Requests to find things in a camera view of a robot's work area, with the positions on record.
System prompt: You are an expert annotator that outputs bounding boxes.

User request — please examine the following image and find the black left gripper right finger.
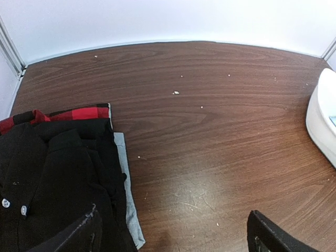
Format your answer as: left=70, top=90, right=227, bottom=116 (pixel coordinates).
left=247, top=210, right=316, bottom=252

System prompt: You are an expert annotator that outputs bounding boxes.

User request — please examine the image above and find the grey folded shirt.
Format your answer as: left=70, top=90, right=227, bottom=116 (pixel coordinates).
left=107, top=103, right=146, bottom=249

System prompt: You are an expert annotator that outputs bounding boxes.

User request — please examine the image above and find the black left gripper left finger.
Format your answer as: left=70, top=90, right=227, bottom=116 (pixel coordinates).
left=30, top=204, right=102, bottom=252

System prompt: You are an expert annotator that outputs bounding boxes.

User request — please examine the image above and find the white plastic tub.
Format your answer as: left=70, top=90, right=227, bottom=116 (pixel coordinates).
left=306, top=68, right=335, bottom=166

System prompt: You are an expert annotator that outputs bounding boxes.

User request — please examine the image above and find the red black plaid shirt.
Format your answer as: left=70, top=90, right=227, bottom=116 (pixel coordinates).
left=1, top=103, right=113, bottom=135

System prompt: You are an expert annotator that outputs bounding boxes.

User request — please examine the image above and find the aluminium corner post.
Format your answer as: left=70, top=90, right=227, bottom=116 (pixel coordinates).
left=0, top=18, right=26, bottom=79
left=321, top=38, right=336, bottom=61

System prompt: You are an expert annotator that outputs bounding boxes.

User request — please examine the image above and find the right aluminium corner post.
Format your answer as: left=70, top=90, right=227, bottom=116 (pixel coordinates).
left=321, top=38, right=336, bottom=61

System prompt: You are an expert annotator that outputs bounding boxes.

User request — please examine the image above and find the left aluminium corner post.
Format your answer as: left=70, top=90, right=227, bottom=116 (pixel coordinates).
left=0, top=18, right=26, bottom=79

